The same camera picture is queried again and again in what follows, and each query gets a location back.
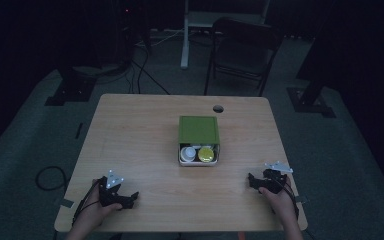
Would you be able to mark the black folding chair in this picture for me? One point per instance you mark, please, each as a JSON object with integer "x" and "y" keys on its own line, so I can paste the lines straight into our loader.
{"x": 243, "y": 50}

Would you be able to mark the dark equipment rack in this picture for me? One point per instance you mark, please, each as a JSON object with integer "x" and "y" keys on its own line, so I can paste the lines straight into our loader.
{"x": 130, "y": 30}

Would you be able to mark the pile of coffee capsules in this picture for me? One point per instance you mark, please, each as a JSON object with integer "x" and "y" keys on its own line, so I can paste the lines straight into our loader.
{"x": 196, "y": 154}

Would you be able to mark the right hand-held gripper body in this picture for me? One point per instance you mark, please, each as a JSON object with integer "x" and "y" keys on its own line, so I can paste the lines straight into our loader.
{"x": 275, "y": 181}

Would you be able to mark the white desk frame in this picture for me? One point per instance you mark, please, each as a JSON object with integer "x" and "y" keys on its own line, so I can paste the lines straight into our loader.
{"x": 193, "y": 23}

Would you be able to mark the grey round stand base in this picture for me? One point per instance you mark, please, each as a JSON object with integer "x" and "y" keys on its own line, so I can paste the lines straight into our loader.
{"x": 96, "y": 69}

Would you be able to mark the person's right hand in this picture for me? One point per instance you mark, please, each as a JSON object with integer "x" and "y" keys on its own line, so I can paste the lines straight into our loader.
{"x": 280, "y": 205}

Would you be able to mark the black stand base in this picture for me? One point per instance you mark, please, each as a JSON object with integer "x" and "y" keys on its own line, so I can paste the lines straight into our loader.
{"x": 70, "y": 90}
{"x": 310, "y": 101}

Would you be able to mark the green box sleeve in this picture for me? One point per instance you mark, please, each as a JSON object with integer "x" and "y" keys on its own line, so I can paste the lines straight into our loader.
{"x": 198, "y": 129}

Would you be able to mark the grey tape piece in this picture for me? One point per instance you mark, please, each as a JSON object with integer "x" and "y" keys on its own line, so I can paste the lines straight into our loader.
{"x": 67, "y": 203}
{"x": 301, "y": 199}

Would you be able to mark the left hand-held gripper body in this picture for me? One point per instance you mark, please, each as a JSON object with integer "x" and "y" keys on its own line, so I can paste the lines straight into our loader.
{"x": 110, "y": 196}

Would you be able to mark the person's left hand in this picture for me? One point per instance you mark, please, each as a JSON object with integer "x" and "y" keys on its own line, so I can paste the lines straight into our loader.
{"x": 95, "y": 213}

